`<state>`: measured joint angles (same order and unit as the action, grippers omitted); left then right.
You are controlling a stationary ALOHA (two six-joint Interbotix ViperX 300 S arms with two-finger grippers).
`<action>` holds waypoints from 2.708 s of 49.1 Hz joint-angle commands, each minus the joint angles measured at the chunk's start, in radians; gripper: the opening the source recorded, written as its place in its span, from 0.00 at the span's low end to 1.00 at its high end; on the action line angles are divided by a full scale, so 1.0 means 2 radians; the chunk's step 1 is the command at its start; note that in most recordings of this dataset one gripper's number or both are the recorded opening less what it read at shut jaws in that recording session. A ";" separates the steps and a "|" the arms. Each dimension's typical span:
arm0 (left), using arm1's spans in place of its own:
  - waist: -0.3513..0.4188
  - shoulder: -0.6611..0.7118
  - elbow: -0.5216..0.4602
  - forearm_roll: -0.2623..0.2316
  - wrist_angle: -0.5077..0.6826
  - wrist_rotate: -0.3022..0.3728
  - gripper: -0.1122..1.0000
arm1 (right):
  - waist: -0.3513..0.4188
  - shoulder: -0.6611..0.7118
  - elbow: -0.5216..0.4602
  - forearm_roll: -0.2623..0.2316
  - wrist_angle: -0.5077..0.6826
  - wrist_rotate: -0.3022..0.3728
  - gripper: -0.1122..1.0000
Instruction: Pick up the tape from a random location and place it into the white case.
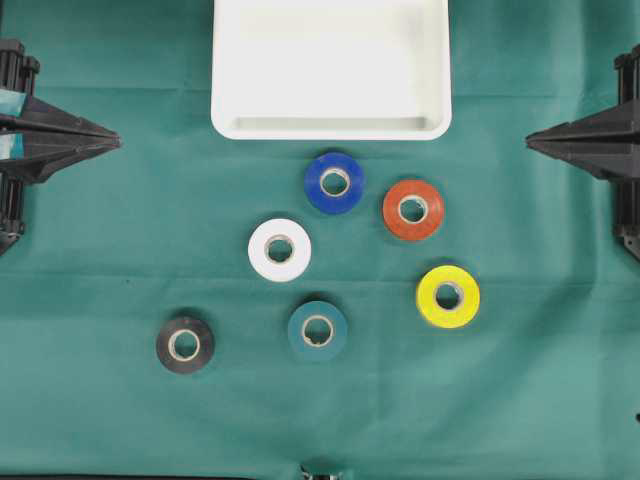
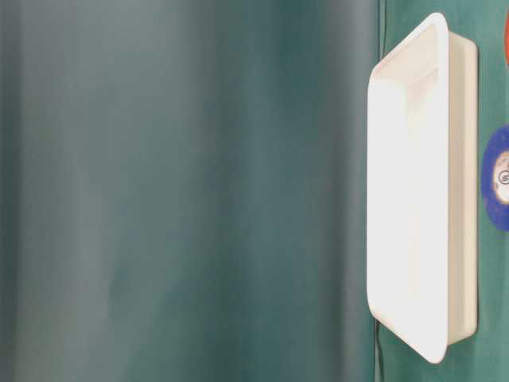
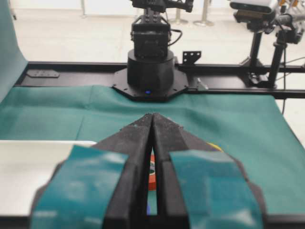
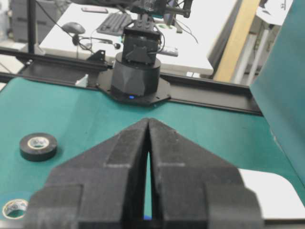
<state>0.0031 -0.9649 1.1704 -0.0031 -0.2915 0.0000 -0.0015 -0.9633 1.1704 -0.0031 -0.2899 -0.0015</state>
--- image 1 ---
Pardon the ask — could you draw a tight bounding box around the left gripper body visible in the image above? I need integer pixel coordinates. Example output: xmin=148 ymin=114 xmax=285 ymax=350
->
xmin=1 ymin=39 xmax=40 ymax=254

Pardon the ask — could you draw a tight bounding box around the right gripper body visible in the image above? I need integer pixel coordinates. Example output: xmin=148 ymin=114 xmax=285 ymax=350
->
xmin=613 ymin=45 xmax=639 ymax=260

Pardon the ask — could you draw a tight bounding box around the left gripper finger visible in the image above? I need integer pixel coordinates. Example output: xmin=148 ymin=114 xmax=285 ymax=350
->
xmin=1 ymin=89 xmax=120 ymax=143
xmin=1 ymin=134 xmax=121 ymax=184

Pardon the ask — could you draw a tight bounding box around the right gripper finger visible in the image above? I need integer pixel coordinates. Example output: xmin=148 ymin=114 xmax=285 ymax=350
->
xmin=527 ymin=98 xmax=639 ymax=146
xmin=527 ymin=141 xmax=639 ymax=181

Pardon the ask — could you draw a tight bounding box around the white tape roll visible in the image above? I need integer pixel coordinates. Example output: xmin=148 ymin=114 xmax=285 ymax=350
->
xmin=248 ymin=218 xmax=312 ymax=282

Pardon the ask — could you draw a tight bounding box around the blue tape roll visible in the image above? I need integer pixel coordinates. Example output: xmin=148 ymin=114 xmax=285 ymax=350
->
xmin=304 ymin=152 xmax=365 ymax=215

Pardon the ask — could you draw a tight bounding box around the red tape roll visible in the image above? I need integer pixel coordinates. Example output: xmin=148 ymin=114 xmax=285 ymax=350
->
xmin=382 ymin=179 xmax=445 ymax=242

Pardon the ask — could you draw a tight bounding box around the yellow tape roll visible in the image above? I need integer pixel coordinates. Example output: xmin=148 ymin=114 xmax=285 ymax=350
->
xmin=416 ymin=265 xmax=481 ymax=329

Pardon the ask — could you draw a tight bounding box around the black tape roll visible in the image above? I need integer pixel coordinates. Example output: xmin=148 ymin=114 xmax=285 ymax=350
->
xmin=156 ymin=316 xmax=215 ymax=375

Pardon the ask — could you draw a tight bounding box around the white plastic tray case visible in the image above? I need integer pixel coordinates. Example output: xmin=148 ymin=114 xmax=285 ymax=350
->
xmin=211 ymin=1 xmax=452 ymax=141

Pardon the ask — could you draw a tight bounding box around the teal green tape roll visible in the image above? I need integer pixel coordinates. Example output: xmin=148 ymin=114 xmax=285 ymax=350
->
xmin=288 ymin=301 xmax=348 ymax=362

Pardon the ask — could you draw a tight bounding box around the green table cloth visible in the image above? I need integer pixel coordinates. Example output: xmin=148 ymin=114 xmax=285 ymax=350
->
xmin=1 ymin=1 xmax=639 ymax=479

